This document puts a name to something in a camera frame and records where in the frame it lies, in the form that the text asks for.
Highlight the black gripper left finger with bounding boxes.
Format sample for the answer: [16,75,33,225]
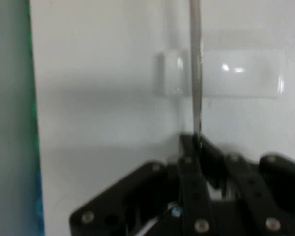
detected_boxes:
[68,134,213,236]

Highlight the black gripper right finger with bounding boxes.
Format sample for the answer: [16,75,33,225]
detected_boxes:
[199,135,295,236]

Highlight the silver table knife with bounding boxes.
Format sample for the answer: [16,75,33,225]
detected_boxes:
[188,0,204,149]

